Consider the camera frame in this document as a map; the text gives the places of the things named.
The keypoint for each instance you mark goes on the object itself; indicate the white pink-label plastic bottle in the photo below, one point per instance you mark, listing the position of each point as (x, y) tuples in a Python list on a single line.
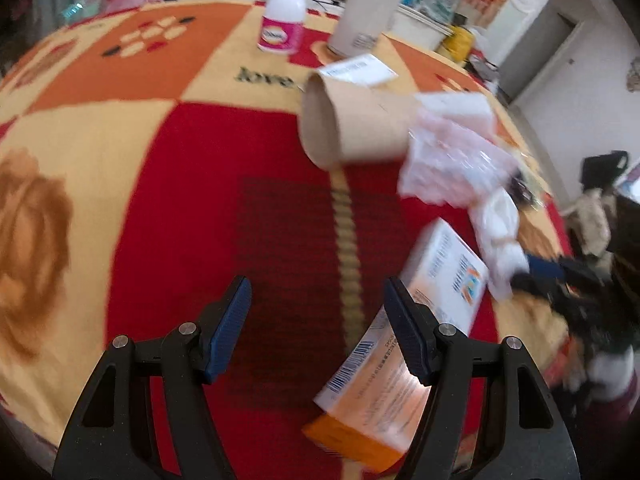
[(282, 26)]

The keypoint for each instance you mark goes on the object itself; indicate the crumpled white tissue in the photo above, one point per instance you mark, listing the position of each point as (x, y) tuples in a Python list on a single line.
[(495, 222)]

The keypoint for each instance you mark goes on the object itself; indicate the white long box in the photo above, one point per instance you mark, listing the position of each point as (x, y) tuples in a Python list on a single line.
[(470, 110)]

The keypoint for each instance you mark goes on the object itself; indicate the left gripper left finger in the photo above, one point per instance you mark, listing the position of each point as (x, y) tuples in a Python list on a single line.
[(111, 433)]

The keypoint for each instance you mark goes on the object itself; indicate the clear plastic bag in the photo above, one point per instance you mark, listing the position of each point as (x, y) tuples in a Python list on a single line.
[(440, 11)]

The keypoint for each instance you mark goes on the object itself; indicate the white gloved right hand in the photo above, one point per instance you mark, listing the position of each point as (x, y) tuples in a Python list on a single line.
[(610, 374)]

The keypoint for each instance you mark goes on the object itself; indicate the brown cardboard tube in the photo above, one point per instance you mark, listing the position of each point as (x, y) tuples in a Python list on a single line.
[(341, 123)]

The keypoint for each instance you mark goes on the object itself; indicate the dark foil wrapper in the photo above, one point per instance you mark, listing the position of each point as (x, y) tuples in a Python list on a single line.
[(522, 196)]

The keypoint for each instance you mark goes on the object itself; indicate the white thermos bottle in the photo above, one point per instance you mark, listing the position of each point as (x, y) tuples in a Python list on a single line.
[(360, 25)]

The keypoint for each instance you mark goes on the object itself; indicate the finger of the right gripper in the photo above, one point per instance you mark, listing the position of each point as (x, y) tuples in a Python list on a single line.
[(545, 268)]

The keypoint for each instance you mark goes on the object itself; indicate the chair with dark jacket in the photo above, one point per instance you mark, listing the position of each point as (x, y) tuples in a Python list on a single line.
[(591, 218)]

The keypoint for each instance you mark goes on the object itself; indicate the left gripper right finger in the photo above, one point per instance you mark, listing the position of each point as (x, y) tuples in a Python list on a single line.
[(522, 434)]

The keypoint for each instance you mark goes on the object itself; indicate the yellow bag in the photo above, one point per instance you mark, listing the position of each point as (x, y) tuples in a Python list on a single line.
[(458, 45)]

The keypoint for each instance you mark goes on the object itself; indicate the white plastic wrapper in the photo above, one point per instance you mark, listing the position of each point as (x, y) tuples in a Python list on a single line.
[(450, 164)]

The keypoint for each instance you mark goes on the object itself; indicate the patterned red orange blanket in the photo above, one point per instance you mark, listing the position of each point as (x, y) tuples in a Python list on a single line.
[(147, 158)]

